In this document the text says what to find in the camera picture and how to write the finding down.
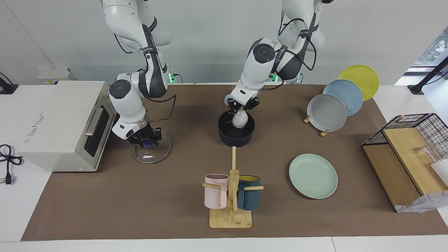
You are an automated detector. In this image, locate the clear plastic bag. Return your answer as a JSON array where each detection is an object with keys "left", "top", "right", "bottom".
[{"left": 226, "top": 108, "right": 249, "bottom": 129}]

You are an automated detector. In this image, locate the glass lid with blue knob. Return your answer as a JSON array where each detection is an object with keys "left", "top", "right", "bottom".
[{"left": 132, "top": 131, "right": 172, "bottom": 164}]

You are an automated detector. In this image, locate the gray plate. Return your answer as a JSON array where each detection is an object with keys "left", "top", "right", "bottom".
[{"left": 307, "top": 94, "right": 348, "bottom": 133}]

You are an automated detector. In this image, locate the wooden plate rack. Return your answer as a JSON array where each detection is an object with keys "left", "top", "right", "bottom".
[{"left": 303, "top": 114, "right": 330, "bottom": 137}]

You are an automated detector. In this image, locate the light green plate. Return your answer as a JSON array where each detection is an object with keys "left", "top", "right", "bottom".
[{"left": 289, "top": 153, "right": 339, "bottom": 200}]

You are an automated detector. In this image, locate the light blue plate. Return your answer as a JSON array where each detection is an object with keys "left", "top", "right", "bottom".
[{"left": 322, "top": 79, "right": 364, "bottom": 117}]

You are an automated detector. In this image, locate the yellow plate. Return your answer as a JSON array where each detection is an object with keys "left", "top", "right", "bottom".
[{"left": 338, "top": 65, "right": 380, "bottom": 102}]

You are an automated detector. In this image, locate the dark blue saucepan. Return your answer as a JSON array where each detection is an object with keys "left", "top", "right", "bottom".
[{"left": 218, "top": 105, "right": 256, "bottom": 147}]

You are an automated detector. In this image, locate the brown table mat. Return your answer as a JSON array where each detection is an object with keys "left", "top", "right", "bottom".
[{"left": 21, "top": 84, "right": 448, "bottom": 241}]

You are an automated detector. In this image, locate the pink mug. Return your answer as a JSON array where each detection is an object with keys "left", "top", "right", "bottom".
[{"left": 204, "top": 174, "right": 230, "bottom": 210}]

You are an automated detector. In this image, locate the white toaster oven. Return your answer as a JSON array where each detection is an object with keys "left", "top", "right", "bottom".
[{"left": 17, "top": 80, "right": 119, "bottom": 173}]

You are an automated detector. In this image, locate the dark teal mug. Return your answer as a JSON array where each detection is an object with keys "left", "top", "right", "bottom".
[{"left": 237, "top": 175, "right": 261, "bottom": 211}]

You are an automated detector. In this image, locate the wooden mug tree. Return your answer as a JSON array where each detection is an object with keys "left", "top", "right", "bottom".
[{"left": 202, "top": 146, "right": 264, "bottom": 229}]

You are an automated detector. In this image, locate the white box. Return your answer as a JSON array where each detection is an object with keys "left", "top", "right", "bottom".
[{"left": 38, "top": 68, "right": 76, "bottom": 85}]

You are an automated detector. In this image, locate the black clamp base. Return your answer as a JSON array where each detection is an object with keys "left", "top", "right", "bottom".
[{"left": 0, "top": 72, "right": 19, "bottom": 95}]

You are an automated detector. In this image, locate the black clamp stand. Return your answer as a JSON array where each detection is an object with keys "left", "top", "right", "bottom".
[{"left": 408, "top": 56, "right": 448, "bottom": 96}]

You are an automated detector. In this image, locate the clear glass cup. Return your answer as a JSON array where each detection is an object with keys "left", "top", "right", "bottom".
[{"left": 415, "top": 143, "right": 442, "bottom": 163}]

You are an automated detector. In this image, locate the white patterned cloth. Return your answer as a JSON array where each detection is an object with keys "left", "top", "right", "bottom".
[{"left": 395, "top": 190, "right": 448, "bottom": 213}]

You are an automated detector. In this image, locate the white cup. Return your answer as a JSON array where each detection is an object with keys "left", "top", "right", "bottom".
[{"left": 430, "top": 159, "right": 448, "bottom": 187}]

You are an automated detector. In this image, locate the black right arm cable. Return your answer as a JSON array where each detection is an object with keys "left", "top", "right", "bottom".
[{"left": 114, "top": 33, "right": 177, "bottom": 122}]

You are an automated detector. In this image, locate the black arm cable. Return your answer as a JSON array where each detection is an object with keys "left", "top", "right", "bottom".
[
  {"left": 279, "top": 10, "right": 317, "bottom": 71},
  {"left": 114, "top": 33, "right": 177, "bottom": 122}
]

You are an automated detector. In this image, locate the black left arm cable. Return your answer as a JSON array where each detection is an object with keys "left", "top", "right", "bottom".
[{"left": 279, "top": 10, "right": 317, "bottom": 71}]

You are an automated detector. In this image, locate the black power cable with plug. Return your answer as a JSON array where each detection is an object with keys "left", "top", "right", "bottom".
[{"left": 0, "top": 144, "right": 23, "bottom": 185}]

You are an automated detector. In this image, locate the black wire basket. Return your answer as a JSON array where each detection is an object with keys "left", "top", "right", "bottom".
[{"left": 361, "top": 113, "right": 448, "bottom": 160}]

